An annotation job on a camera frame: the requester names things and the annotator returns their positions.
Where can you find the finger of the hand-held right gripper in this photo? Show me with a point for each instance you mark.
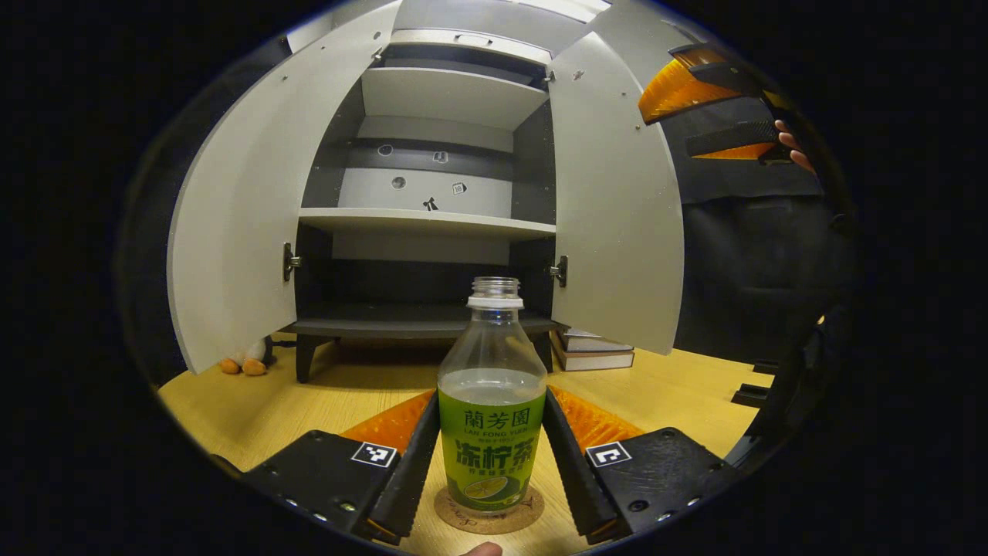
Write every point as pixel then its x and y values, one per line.
pixel 679 89
pixel 733 135

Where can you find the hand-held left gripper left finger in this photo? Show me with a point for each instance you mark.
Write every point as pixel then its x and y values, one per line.
pixel 409 479

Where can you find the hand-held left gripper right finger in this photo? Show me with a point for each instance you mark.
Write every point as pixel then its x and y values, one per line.
pixel 575 479

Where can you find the round cork coaster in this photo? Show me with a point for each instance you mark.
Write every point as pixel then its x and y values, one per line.
pixel 463 523

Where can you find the green label bottle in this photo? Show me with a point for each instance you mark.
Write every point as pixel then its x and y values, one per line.
pixel 492 432

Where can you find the white cabinet door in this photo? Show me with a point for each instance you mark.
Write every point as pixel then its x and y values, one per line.
pixel 239 232
pixel 617 224

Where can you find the white cabinet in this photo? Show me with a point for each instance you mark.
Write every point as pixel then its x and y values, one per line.
pixel 448 96

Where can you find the black backdrop cloth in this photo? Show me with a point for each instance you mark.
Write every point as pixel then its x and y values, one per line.
pixel 741 247

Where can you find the grey cover book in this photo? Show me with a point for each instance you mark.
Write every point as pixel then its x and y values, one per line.
pixel 594 340

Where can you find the penguin plush toy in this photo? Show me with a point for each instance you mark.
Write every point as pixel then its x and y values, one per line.
pixel 247 361

